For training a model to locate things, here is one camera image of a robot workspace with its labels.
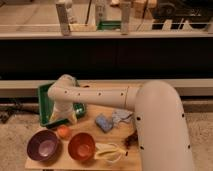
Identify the orange apple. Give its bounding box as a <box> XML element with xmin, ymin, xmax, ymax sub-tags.
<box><xmin>57</xmin><ymin>125</ymin><xmax>71</xmax><ymax>140</ymax></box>

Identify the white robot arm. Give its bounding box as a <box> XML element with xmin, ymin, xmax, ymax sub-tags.
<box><xmin>48</xmin><ymin>75</ymin><xmax>195</xmax><ymax>171</ymax></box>

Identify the green plastic tray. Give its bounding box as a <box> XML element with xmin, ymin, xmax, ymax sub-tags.
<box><xmin>38</xmin><ymin>83</ymin><xmax>86</xmax><ymax>129</ymax></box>

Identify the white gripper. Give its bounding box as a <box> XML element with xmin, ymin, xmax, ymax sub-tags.
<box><xmin>50</xmin><ymin>101</ymin><xmax>77</xmax><ymax>124</ymax></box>

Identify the wooden board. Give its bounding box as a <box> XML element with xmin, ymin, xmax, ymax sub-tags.
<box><xmin>25</xmin><ymin>105</ymin><xmax>142</xmax><ymax>171</ymax></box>

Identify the grey crumpled cloth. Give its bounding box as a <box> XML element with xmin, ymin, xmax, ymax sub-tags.
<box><xmin>112</xmin><ymin>109</ymin><xmax>132</xmax><ymax>126</ymax></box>

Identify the orange bowl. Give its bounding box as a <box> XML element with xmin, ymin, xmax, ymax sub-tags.
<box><xmin>68</xmin><ymin>132</ymin><xmax>96</xmax><ymax>162</ymax></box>

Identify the green box in background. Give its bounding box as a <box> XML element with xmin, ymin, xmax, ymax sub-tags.
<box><xmin>97</xmin><ymin>20</ymin><xmax>121</xmax><ymax>30</ymax></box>

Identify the bunch of dark grapes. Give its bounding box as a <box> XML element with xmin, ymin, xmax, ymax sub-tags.
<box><xmin>124</xmin><ymin>131</ymin><xmax>138</xmax><ymax>149</ymax></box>

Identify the purple bowl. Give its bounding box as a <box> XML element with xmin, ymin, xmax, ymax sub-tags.
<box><xmin>26</xmin><ymin>130</ymin><xmax>60</xmax><ymax>162</ymax></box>

